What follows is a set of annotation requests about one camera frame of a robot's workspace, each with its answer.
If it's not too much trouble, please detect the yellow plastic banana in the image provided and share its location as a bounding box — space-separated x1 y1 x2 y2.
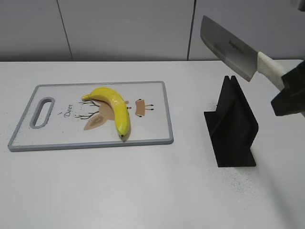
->
81 87 131 139

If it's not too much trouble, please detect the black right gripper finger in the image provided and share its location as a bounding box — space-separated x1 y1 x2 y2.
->
271 61 305 116

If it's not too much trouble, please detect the white-handled cleaver knife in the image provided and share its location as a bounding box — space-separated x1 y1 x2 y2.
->
200 15 287 91

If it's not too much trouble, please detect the black knife stand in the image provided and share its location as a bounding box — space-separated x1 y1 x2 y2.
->
203 75 259 167

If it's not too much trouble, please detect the white grey-rimmed cutting board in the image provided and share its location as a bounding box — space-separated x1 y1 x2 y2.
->
8 81 173 151

